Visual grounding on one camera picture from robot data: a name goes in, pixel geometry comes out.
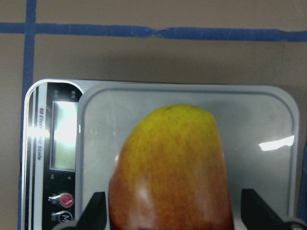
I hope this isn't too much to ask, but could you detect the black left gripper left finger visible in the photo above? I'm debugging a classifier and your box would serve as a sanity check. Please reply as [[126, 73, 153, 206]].
[[71, 192, 106, 230]]

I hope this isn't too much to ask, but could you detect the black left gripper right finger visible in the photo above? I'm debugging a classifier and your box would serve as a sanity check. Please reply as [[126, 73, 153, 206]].
[[240, 189, 291, 230]]

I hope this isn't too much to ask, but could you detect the red yellow mango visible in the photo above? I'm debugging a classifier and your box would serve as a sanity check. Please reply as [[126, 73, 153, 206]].
[[108, 104, 234, 230]]

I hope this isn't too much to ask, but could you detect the digital kitchen scale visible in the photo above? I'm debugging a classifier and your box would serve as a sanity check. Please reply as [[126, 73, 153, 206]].
[[18, 79, 299, 230]]

